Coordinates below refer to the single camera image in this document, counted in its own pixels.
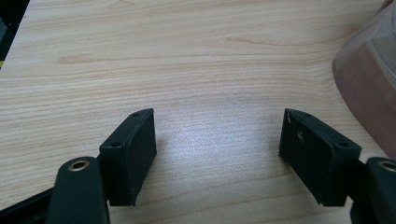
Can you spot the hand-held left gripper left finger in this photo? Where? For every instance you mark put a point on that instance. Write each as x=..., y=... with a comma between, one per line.
x=127, y=158

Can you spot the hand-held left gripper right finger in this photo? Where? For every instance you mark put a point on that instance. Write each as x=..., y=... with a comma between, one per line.
x=317, y=155

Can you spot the brown rounded object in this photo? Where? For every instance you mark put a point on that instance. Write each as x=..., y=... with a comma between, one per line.
x=370, y=81

